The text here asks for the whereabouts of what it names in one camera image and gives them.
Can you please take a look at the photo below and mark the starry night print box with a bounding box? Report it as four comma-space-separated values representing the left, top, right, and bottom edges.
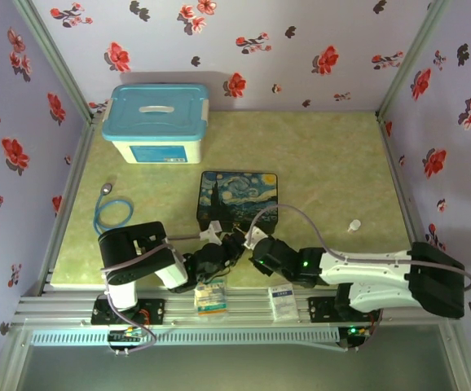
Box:
196, 170, 280, 234

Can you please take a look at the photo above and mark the green and white packet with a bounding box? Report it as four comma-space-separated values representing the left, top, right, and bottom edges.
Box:
193, 279, 229, 317

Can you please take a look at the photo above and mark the white paper packet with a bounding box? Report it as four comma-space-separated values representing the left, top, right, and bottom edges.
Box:
267, 284, 299, 322

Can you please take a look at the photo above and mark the grey metal panel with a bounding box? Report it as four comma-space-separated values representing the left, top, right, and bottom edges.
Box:
0, 325, 471, 391

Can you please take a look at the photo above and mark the white storage box blue lid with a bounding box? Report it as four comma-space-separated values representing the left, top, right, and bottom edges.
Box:
100, 83, 211, 165

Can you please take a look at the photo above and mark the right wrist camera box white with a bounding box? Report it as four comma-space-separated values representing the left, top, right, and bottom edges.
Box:
244, 226, 270, 250

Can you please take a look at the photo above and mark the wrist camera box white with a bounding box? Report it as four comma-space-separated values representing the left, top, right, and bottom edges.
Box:
244, 226, 270, 250
200, 219, 225, 246

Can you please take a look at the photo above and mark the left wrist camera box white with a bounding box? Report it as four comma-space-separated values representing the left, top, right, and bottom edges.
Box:
200, 219, 225, 246

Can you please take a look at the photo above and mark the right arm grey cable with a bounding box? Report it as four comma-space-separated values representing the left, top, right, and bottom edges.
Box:
248, 204, 471, 292

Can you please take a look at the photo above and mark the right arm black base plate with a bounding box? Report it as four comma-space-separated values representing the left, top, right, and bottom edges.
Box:
306, 296, 384, 326

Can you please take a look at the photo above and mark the aluminium front rail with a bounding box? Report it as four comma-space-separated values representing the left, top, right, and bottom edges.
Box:
13, 288, 461, 327

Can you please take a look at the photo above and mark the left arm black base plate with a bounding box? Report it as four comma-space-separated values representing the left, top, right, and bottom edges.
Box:
90, 297, 167, 327

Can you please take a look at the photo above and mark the slotted grey cable duct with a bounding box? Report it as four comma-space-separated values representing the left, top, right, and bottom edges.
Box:
29, 327, 339, 348

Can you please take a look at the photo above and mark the aluminium side rail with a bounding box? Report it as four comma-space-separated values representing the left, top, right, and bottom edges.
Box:
376, 116, 438, 291
39, 117, 96, 295

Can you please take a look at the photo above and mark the aluminium corner frame post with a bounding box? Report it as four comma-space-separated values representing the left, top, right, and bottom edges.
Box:
376, 0, 453, 120
11, 0, 95, 123

